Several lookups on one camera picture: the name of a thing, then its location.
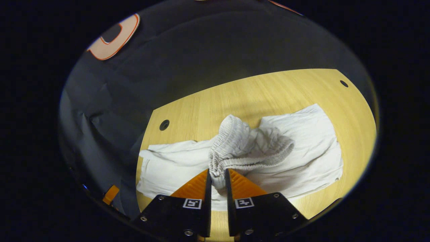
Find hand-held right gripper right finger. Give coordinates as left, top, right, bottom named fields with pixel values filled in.
left=225, top=169, right=308, bottom=241

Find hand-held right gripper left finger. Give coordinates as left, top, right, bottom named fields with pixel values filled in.
left=132, top=169, right=212, bottom=241

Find white jeans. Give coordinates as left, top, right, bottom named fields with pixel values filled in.
left=136, top=104, right=344, bottom=211

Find black backdrop cloth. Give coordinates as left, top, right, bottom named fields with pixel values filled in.
left=59, top=0, right=373, bottom=219

